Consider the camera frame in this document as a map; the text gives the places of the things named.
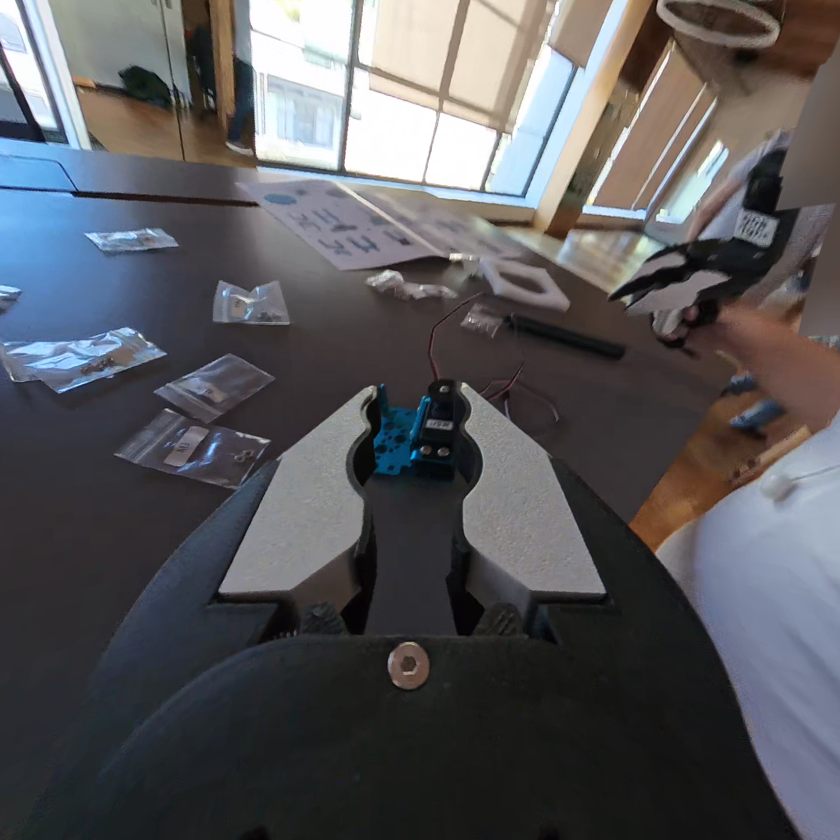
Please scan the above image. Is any blue metal servo bracket assembly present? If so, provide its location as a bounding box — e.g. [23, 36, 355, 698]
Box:
[373, 379, 470, 482]

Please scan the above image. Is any flat clear bag with nuts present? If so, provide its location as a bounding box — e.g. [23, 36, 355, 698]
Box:
[114, 408, 272, 490]

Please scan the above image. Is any person's right forearm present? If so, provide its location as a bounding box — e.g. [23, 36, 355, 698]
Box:
[718, 307, 840, 431]

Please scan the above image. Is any white foam frame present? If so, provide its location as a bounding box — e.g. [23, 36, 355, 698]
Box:
[478, 258, 572, 312]

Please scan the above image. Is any clear bag of dark screws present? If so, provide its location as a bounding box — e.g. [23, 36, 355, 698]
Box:
[212, 280, 291, 326]

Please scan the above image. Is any clear bag with brown part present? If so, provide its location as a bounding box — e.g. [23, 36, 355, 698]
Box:
[84, 227, 180, 254]

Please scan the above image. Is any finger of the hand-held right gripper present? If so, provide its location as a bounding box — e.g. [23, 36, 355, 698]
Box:
[622, 271, 731, 316]
[608, 244, 691, 301]

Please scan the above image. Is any adjacent grey desk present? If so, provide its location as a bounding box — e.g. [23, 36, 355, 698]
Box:
[0, 136, 309, 208]

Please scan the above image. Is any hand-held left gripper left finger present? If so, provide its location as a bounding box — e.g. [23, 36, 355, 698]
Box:
[218, 386, 379, 634]

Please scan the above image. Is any thin servo cable with plug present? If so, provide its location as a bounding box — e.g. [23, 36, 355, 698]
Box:
[428, 292, 562, 441]

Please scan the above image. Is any clear zip bag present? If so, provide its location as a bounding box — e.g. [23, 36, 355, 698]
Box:
[154, 353, 276, 425]

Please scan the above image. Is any dark desk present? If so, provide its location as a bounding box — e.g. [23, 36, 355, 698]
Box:
[0, 164, 746, 840]

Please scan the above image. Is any assembly instruction sheet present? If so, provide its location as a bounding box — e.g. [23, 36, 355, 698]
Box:
[238, 180, 526, 272]

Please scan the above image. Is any white drawstring cord with toggle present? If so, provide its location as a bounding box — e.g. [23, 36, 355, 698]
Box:
[758, 461, 840, 503]

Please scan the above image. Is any black electric screwdriver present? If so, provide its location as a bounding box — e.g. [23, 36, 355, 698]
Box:
[504, 314, 626, 361]

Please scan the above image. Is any person's right hand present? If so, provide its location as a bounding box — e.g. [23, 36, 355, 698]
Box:
[682, 303, 742, 350]

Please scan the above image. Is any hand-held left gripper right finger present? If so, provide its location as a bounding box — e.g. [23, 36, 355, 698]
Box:
[449, 382, 608, 635]

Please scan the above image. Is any dark green bag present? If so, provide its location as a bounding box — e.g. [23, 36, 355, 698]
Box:
[119, 64, 175, 111]

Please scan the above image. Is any large white ring light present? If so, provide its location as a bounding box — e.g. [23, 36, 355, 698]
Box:
[656, 0, 783, 48]

